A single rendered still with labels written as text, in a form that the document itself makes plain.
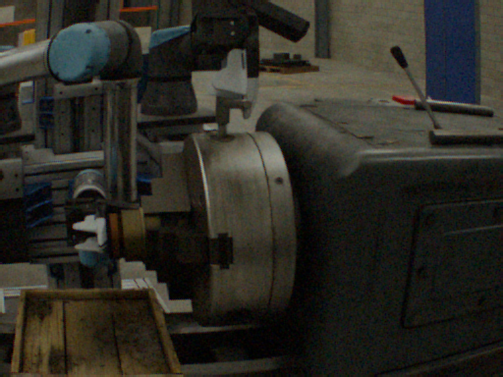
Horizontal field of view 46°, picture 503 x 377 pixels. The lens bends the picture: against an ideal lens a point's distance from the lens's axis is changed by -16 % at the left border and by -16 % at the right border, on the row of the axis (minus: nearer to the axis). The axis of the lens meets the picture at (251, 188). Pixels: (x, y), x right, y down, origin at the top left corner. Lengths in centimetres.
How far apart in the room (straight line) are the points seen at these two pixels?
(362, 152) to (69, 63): 59
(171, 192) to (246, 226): 19
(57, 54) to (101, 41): 10
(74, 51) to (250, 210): 48
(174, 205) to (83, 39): 37
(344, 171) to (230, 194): 17
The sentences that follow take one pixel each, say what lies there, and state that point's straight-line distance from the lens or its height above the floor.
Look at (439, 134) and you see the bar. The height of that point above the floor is 127.
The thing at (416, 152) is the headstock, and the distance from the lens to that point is 96.
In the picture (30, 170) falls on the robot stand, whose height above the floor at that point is 106.
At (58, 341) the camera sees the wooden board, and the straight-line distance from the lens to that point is 116.
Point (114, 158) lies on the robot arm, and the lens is 139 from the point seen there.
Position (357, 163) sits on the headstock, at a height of 124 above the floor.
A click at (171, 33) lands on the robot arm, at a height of 138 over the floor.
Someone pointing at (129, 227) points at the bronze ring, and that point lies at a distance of 105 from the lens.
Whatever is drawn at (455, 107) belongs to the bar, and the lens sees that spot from 137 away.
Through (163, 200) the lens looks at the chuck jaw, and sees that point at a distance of 110.
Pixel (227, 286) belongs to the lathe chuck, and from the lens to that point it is 97.
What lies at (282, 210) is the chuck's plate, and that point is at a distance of 97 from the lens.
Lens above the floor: 145
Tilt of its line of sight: 16 degrees down
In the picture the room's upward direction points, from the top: 1 degrees clockwise
